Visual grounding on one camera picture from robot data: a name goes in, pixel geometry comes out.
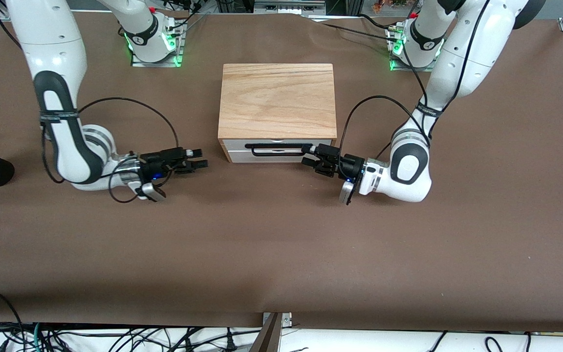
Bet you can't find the brown table cover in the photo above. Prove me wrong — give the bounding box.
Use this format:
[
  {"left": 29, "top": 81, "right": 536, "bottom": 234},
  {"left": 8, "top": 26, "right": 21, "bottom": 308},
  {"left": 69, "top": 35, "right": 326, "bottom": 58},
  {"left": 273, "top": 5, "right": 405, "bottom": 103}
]
[{"left": 0, "top": 10, "right": 563, "bottom": 334}]

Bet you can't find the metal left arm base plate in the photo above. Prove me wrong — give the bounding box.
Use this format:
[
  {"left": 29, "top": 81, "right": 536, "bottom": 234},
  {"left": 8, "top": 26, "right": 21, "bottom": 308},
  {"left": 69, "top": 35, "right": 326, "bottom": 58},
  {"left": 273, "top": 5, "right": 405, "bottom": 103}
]
[{"left": 389, "top": 27, "right": 441, "bottom": 73}]

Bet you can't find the wooden drawer cabinet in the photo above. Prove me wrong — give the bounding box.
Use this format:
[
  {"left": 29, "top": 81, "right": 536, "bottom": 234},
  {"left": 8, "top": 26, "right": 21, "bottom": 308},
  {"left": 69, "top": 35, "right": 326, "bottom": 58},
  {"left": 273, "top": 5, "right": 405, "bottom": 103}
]
[{"left": 218, "top": 64, "right": 337, "bottom": 163}]

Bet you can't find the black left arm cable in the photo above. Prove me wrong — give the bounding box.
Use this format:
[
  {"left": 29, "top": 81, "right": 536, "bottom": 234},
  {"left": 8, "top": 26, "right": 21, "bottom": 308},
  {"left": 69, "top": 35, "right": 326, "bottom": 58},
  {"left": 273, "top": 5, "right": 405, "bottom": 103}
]
[{"left": 338, "top": 0, "right": 490, "bottom": 179}]

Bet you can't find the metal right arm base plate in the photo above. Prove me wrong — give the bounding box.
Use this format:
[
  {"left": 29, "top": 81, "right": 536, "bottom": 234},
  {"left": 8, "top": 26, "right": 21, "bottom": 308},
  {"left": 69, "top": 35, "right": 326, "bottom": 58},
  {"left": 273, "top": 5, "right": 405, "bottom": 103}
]
[{"left": 131, "top": 29, "right": 185, "bottom": 68}]

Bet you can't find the black base power cable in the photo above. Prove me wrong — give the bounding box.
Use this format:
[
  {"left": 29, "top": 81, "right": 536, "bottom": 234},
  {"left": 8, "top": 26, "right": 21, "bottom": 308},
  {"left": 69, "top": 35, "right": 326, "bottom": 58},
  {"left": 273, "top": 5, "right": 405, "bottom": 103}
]
[{"left": 311, "top": 14, "right": 395, "bottom": 39}]

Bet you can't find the black base cable bundle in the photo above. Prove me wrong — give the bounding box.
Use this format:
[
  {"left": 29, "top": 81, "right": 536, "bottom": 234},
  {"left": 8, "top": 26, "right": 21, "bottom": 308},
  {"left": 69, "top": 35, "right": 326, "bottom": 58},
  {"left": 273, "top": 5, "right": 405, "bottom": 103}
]
[{"left": 167, "top": 0, "right": 210, "bottom": 37}]

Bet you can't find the metal table edge bracket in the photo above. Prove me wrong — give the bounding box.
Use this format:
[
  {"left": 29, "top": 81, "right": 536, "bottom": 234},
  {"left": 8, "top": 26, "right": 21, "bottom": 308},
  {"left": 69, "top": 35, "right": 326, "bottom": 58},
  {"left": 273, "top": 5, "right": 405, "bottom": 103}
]
[{"left": 250, "top": 312, "right": 293, "bottom": 352}]

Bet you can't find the white drawer with black handle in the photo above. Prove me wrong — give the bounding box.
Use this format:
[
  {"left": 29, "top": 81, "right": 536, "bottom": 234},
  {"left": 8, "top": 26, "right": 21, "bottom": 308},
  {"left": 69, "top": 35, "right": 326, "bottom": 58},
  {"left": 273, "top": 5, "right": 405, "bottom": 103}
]
[
  {"left": 227, "top": 150, "right": 330, "bottom": 164},
  {"left": 226, "top": 139, "right": 334, "bottom": 157}
]

